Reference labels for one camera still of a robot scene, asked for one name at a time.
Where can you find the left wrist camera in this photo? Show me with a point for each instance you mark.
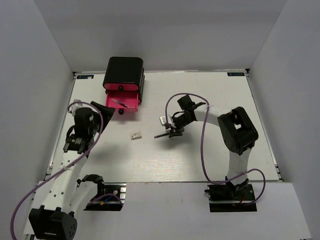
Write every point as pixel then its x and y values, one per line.
pixel 75 105

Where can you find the white staples box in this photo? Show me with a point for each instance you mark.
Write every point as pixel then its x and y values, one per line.
pixel 136 135

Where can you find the purple ink pen refill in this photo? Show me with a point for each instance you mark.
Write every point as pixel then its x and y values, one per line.
pixel 161 135

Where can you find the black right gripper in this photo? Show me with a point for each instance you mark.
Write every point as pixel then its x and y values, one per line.
pixel 175 133

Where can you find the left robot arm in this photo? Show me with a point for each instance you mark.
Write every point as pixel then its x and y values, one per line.
pixel 55 219

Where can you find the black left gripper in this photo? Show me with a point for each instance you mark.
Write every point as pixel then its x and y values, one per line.
pixel 107 112

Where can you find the pink drawer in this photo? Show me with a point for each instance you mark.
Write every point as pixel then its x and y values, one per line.
pixel 120 86
pixel 130 98

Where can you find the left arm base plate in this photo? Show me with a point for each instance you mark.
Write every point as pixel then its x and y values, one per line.
pixel 111 198

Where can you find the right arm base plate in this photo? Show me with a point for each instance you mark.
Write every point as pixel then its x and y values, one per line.
pixel 221 199

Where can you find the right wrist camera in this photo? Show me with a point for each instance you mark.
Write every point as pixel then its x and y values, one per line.
pixel 166 121

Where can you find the pink top drawer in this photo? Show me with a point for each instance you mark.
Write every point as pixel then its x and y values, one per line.
pixel 120 86

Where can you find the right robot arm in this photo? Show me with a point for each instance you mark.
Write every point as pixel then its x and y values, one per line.
pixel 238 133

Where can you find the black drawer cabinet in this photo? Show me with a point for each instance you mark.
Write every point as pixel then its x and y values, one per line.
pixel 124 69

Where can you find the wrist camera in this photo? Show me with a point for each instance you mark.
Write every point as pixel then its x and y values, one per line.
pixel 75 105
pixel 166 121

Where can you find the green ink pen refill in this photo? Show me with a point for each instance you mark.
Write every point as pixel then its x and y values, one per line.
pixel 119 103

